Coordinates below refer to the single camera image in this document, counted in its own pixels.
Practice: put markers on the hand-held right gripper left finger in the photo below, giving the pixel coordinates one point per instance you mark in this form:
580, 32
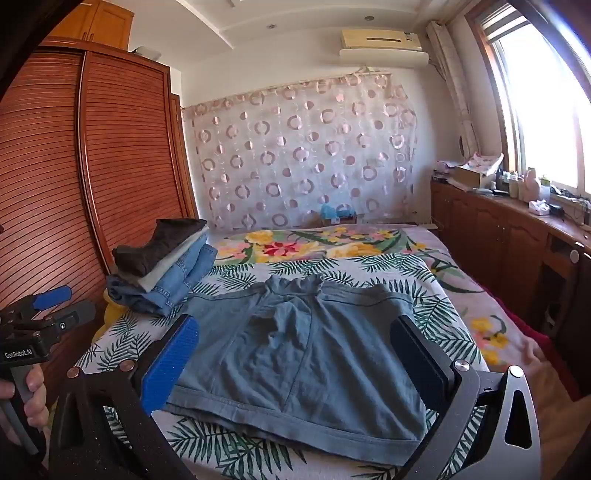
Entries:
168, 364

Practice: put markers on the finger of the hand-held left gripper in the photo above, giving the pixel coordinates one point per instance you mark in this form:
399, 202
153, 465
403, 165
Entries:
51, 295
74, 318

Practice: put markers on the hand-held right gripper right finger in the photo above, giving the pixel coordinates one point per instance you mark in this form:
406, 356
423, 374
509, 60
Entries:
415, 364

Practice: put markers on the grey-blue pants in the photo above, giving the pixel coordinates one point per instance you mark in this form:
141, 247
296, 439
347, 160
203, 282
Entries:
295, 350

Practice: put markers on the person's left hand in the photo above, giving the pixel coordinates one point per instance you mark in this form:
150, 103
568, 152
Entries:
34, 401

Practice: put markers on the yellow cloth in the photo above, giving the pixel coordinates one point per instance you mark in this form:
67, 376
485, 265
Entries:
113, 316

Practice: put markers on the folded blue jeans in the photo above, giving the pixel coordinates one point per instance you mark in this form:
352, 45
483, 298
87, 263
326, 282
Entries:
182, 288

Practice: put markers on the floral leaf print bedsheet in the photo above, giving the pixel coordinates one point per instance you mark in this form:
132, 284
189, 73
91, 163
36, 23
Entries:
369, 277

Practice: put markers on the folded light grey garment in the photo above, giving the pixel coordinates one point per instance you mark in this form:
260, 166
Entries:
178, 265

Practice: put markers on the folded dark brown garment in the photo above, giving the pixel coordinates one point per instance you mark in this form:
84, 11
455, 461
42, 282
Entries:
157, 249

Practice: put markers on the dark red blanket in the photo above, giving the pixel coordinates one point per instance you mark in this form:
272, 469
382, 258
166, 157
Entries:
531, 334

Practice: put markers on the long wooden cabinet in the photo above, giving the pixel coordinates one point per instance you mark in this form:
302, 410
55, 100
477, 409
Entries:
489, 230

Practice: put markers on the small cardboard box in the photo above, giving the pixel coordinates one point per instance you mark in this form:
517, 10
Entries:
344, 219

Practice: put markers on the wooden slatted wardrobe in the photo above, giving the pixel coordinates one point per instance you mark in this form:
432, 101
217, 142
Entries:
129, 152

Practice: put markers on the blue plastic bag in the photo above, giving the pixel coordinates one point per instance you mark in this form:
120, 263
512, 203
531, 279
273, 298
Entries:
330, 211

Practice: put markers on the white tissue box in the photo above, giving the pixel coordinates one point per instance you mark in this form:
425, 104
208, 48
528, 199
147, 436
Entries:
539, 207

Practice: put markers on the white plastic bottle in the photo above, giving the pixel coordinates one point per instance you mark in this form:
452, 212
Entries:
531, 184

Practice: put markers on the circle patterned sheer curtain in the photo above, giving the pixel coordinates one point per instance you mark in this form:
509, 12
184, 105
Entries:
300, 152

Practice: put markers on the white box on wardrobe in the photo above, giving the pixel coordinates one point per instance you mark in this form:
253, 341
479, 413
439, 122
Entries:
147, 52

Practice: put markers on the wooden overhead cupboard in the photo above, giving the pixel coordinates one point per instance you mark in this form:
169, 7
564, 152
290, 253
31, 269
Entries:
97, 23

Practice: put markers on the white gathered curtain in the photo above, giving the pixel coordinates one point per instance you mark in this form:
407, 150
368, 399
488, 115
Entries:
455, 87

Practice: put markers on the window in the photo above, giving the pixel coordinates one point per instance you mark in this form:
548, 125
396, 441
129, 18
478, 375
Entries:
545, 101

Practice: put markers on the wall air conditioner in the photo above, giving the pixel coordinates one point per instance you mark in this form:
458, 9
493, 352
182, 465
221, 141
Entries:
383, 46

